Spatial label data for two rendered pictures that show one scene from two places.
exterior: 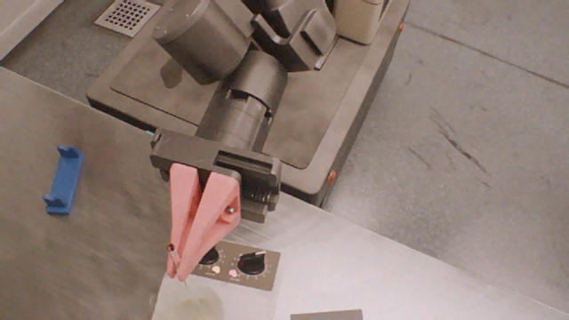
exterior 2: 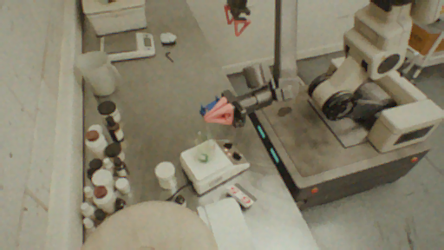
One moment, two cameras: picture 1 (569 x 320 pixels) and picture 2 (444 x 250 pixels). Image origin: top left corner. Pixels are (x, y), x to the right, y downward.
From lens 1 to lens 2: 0.45 m
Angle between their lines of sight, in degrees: 31
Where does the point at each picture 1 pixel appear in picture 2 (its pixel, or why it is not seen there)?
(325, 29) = (290, 93)
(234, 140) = (241, 101)
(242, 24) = (266, 78)
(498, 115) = not seen: outside the picture
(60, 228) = (199, 116)
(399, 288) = (276, 205)
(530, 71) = not seen: outside the picture
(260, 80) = (261, 95)
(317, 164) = (310, 179)
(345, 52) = (365, 149)
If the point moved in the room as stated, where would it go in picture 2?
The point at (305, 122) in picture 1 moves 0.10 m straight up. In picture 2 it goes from (319, 161) to (324, 150)
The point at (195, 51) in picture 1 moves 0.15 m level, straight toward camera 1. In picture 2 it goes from (248, 75) to (217, 107)
